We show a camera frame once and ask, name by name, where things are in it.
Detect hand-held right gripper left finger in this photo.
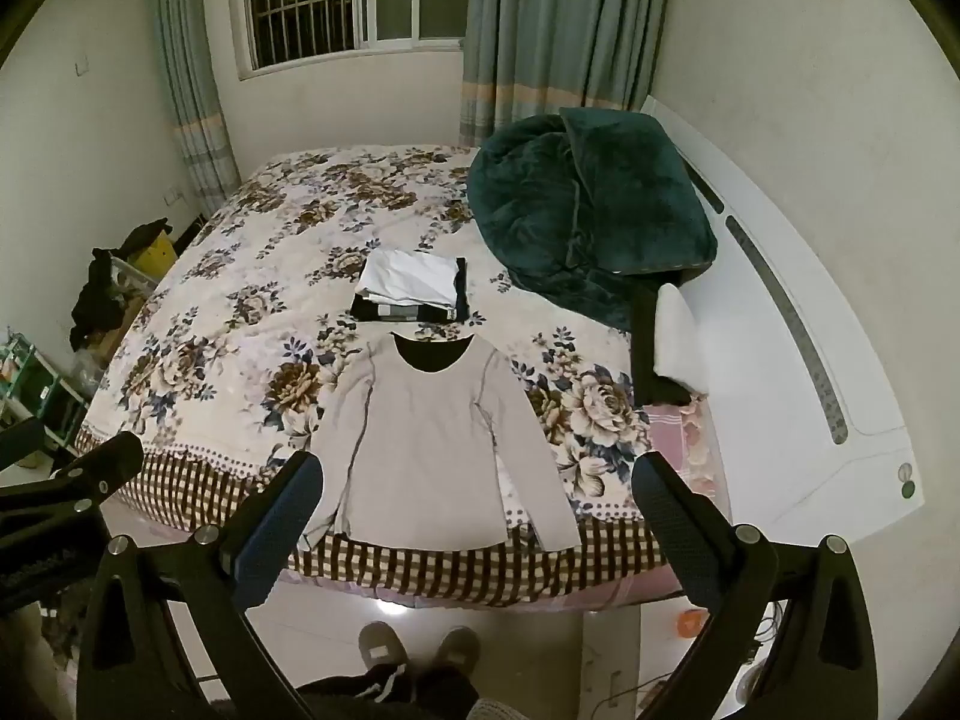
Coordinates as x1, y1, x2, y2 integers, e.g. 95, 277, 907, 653
75, 450, 325, 720

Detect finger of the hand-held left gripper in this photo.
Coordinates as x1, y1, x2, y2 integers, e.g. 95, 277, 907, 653
0, 431, 145, 522
0, 418, 47, 470

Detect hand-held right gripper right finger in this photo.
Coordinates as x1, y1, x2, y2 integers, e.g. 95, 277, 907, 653
631, 452, 880, 720

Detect beige long-sleeve shirt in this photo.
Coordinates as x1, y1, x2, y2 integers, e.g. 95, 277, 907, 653
300, 330, 582, 552

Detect black clothes pile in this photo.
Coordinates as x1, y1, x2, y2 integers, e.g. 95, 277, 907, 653
70, 219, 170, 350

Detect stack of folded clothes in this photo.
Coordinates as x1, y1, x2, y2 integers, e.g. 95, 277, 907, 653
350, 256, 471, 325

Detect green crate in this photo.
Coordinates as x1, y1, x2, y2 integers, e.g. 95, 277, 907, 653
0, 336, 47, 407

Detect pink patterned cloth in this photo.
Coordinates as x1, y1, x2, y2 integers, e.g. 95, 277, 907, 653
645, 397, 733, 526

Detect grey shoe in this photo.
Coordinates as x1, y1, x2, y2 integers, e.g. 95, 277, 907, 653
358, 621, 410, 673
435, 626, 482, 680

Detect white pillow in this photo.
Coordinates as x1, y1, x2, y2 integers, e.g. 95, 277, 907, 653
654, 283, 713, 395

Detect person's black pants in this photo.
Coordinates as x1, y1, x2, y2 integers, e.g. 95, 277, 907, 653
296, 661, 481, 720

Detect yellow box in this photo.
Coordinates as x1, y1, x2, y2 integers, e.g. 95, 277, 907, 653
127, 229, 178, 278

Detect floral bedspread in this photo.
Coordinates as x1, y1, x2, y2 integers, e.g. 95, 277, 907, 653
75, 144, 722, 608

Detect white headboard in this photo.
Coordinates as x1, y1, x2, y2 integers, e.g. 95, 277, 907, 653
637, 95, 925, 541

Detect white folded garment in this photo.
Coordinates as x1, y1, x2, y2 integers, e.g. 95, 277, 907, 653
358, 249, 460, 316

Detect dark green plush blanket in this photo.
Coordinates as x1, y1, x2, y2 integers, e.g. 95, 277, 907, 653
469, 106, 719, 332

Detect grey-green curtain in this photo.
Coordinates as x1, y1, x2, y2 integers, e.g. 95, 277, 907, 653
146, 0, 242, 222
457, 0, 676, 147

